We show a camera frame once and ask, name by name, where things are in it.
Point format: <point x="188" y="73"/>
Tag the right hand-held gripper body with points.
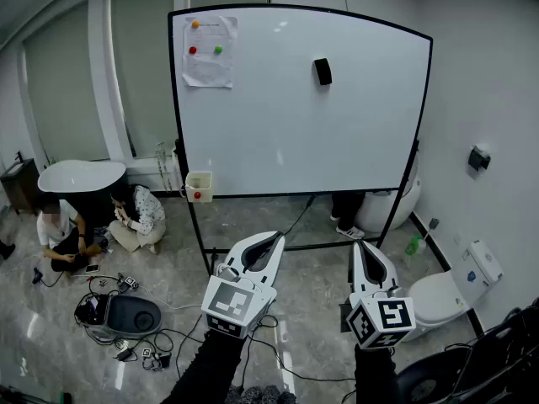
<point x="381" y="320"/>

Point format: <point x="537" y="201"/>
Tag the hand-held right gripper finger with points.
<point x="359" y="272"/>
<point x="389" y="272"/>

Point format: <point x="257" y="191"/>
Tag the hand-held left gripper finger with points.
<point x="236" y="253"/>
<point x="273" y="267"/>

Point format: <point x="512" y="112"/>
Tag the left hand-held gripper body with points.
<point x="229" y="303"/>

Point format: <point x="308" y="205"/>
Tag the black whiteboard eraser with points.
<point x="323" y="72"/>

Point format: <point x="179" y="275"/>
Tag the person's left forearm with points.
<point x="210" y="368"/>

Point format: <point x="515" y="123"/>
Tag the person's right forearm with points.
<point x="375" y="377"/>

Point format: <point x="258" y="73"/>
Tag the black-framed whiteboard on stand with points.
<point x="295" y="141"/>

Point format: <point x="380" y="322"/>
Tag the green plastic bottle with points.
<point x="414" y="246"/>

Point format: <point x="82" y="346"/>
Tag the white toilet with tank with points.
<point x="433" y="297"/>

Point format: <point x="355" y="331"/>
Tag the white egg-shaped toilet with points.
<point x="404" y="208"/>

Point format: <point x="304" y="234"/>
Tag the white marker tray box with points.
<point x="198" y="181"/>

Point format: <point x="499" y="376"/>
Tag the small tracker device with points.
<point x="147" y="352"/>
<point x="131" y="283"/>

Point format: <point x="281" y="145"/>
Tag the person's speckled grey clothing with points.
<point x="261" y="395"/>

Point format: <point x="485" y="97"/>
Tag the black power adapter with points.
<point x="125" y="354"/>

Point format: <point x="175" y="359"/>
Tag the white smartphone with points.
<point x="92" y="268"/>

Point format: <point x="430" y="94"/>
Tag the white and black bathtub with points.
<point x="80" y="175"/>

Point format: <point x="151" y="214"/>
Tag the white paper sheet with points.
<point x="208" y="72"/>

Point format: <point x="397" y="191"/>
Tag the black handheld device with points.
<point x="38" y="276"/>

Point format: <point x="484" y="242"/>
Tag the green round magnet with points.
<point x="218" y="49"/>

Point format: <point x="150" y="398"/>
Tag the dark wooden cabinet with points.
<point x="19" y="185"/>

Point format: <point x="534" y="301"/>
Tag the black wall tissue holder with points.
<point x="478" y="159"/>

